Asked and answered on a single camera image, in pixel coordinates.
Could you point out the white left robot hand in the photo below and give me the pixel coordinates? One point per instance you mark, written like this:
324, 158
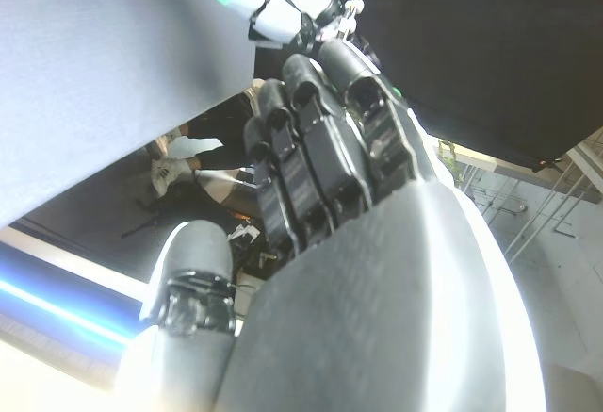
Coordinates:
367, 313

